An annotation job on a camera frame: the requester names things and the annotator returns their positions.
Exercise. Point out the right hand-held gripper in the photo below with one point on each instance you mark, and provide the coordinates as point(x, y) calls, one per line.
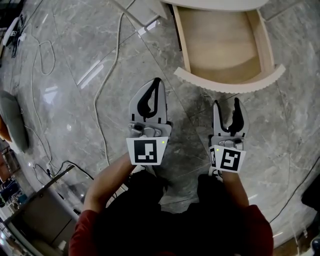
point(228, 160)

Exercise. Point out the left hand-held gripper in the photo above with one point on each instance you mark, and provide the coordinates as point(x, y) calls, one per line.
point(146, 152)

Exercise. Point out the beige wooden drawer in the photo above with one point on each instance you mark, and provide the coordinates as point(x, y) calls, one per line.
point(220, 42)

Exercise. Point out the person's left forearm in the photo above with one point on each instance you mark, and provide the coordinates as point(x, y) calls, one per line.
point(107, 182)

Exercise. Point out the person's right forearm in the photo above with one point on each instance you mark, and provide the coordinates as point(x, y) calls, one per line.
point(236, 187)

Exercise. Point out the white coffee table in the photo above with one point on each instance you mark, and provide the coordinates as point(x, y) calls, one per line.
point(212, 3)

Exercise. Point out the person's right white shoe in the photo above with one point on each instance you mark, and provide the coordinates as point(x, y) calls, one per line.
point(216, 173)

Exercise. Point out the person's white shoe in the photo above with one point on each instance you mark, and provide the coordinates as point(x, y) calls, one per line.
point(147, 168)
point(216, 173)

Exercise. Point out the person's left white shoe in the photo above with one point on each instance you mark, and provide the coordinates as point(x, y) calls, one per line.
point(147, 168)

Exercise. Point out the white metal stand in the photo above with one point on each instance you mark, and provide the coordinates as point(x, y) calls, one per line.
point(140, 18)

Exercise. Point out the person's black trousers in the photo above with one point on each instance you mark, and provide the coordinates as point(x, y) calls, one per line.
point(150, 200)

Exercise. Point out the black box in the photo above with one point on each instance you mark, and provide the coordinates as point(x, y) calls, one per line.
point(312, 197)

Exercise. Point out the grey cushion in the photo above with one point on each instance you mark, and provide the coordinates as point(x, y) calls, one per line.
point(13, 120)

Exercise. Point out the orange seat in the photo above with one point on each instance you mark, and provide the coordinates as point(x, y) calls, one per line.
point(3, 130)

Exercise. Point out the person's red shirt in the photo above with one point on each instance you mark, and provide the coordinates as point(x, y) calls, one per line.
point(82, 237)

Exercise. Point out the glass side table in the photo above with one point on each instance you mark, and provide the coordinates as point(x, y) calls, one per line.
point(45, 212)

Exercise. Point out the white round device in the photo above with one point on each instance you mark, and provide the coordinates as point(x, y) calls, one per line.
point(12, 28)

